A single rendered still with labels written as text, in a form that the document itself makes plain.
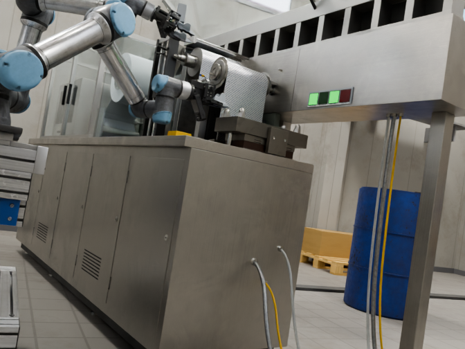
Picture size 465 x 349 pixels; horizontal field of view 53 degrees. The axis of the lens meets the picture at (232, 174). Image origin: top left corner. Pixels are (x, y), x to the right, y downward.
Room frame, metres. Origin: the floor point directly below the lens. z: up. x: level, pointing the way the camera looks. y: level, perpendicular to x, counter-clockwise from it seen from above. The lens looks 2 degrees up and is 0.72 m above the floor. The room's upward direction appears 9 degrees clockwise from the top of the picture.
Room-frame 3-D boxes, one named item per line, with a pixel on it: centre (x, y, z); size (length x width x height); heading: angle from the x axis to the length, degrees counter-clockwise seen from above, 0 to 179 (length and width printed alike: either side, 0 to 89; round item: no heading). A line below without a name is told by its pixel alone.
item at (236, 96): (2.11, 0.00, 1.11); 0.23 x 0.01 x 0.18; 126
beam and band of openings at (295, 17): (2.83, 0.21, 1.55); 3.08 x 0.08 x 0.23; 36
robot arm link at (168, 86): (1.88, 0.32, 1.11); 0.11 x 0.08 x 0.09; 126
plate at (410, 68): (2.88, 0.15, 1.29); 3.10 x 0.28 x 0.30; 36
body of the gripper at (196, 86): (1.97, 0.19, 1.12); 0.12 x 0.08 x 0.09; 126
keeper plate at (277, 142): (1.97, -0.17, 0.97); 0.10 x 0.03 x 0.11; 126
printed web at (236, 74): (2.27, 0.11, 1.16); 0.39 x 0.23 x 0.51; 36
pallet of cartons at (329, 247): (5.81, -1.70, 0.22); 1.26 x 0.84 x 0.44; 116
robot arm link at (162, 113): (1.89, 0.33, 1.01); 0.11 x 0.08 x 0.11; 51
